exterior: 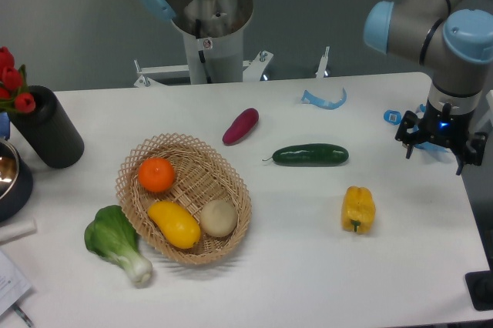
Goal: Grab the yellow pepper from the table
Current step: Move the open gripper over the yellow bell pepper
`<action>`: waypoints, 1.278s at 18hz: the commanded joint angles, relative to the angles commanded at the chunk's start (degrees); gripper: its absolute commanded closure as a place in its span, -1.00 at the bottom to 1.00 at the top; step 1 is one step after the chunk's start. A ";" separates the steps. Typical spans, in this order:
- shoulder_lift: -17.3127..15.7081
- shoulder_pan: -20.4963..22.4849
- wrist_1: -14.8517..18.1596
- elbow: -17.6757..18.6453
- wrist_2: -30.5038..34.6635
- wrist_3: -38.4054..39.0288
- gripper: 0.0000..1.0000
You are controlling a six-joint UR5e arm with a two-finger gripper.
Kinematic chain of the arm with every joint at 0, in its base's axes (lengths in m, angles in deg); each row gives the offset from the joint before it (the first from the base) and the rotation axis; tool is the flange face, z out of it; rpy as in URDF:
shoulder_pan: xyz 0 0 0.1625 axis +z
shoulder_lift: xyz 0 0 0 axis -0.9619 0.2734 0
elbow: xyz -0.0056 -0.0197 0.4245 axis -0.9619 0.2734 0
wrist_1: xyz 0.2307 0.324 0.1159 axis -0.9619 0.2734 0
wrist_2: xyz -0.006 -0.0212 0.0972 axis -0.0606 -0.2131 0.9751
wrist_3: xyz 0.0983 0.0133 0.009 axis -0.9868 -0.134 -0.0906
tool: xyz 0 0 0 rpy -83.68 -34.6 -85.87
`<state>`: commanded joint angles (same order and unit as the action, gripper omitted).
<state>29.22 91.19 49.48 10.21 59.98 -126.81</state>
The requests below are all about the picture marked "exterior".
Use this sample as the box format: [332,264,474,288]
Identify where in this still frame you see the blue lanyard strap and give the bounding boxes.
[300,87,348,111]

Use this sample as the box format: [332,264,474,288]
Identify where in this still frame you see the orange tangerine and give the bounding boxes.
[137,157,176,192]

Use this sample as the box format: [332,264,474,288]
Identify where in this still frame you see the beige round potato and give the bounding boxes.
[200,199,238,238]

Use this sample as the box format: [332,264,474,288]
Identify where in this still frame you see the green bok choy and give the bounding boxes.
[84,205,153,286]

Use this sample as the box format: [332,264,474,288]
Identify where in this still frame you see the dark metal bowl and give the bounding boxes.
[1,139,33,222]

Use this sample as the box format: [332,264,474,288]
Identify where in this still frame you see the yellow bell pepper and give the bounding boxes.
[340,186,376,234]

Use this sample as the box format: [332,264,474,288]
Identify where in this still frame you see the black device at table corner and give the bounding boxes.
[465,270,493,311]

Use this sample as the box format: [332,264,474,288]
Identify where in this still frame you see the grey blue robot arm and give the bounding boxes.
[140,0,492,167]

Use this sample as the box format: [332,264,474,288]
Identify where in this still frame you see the purple sweet potato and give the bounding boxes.
[222,108,259,146]

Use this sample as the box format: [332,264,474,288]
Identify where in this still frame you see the woven wicker basket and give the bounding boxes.
[116,133,252,265]

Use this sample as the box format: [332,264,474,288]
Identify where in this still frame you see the white paper sheet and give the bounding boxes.
[0,252,32,314]

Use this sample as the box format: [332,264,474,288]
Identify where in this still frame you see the blue badge lanyard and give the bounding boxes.
[383,103,459,155]

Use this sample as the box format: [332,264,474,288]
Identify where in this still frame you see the black ribbed vase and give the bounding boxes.
[8,85,85,169]

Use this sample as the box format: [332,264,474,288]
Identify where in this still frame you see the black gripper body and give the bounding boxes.
[395,103,488,166]

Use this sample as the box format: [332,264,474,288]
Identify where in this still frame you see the yellow mango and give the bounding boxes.
[147,201,201,249]

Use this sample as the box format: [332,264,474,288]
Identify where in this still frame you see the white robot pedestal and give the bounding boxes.
[140,0,274,85]

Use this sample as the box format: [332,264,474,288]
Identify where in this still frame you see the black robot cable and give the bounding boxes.
[194,18,213,84]

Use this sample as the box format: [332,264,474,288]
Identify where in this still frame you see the patterned pen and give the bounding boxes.
[11,303,34,328]

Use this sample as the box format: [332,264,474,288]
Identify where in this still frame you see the green cucumber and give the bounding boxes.
[270,143,350,167]

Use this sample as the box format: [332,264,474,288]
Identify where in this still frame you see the white paper roll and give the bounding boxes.
[0,219,37,243]

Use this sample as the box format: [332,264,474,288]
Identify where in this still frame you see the red tulip flowers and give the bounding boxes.
[1,46,36,114]

